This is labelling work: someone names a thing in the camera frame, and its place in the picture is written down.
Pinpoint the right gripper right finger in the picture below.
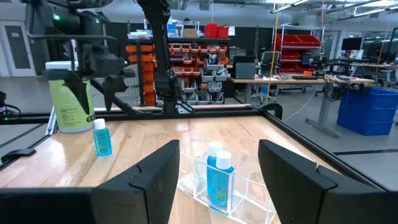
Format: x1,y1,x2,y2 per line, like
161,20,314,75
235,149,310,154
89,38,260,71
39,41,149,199
257,139,374,224

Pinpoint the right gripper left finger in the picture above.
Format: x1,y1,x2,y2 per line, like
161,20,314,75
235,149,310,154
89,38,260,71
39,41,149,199
90,139,181,224

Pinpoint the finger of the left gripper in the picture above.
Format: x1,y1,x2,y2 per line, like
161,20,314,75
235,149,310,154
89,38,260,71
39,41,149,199
42,68,95,116
102,68,137,111

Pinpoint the blue mouthwash bottle white cap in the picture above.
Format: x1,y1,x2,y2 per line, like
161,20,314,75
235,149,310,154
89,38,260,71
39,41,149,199
93,118,113,157
206,141,224,195
210,151,235,207

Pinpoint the green wipes canister white lid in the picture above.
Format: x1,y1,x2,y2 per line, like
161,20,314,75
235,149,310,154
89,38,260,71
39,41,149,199
45,60,96,134

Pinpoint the clear acrylic organizer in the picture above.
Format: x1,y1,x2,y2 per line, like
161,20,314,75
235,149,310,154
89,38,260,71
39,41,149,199
177,138,278,224

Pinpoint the white door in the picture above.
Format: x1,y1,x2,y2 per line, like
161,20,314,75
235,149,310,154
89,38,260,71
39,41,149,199
0,20,37,78

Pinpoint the shelf with orange bins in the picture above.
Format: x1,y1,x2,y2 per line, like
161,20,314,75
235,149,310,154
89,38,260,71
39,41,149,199
125,20,233,107

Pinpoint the red storage box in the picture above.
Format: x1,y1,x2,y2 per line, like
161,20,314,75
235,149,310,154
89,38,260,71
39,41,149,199
203,22,219,40
216,26,230,40

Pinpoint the blue storage tote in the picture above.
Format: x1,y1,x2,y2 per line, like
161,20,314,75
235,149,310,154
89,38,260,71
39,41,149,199
336,86,398,137

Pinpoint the wooden workbench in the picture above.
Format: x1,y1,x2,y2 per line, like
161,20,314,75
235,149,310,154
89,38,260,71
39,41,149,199
228,73,376,139

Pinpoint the black equipment box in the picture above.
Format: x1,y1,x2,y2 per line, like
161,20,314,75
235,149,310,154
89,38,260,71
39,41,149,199
231,55,257,80

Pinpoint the grey office chair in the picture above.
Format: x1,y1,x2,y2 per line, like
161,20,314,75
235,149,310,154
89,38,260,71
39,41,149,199
260,50,281,77

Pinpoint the rack with red bins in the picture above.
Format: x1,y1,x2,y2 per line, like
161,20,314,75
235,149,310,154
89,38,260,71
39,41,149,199
273,24,324,77

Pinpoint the black monitor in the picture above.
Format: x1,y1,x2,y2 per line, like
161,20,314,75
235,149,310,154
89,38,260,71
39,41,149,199
340,36,364,52

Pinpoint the yellow hanging cable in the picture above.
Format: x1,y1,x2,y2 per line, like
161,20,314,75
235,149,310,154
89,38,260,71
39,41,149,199
264,0,281,106

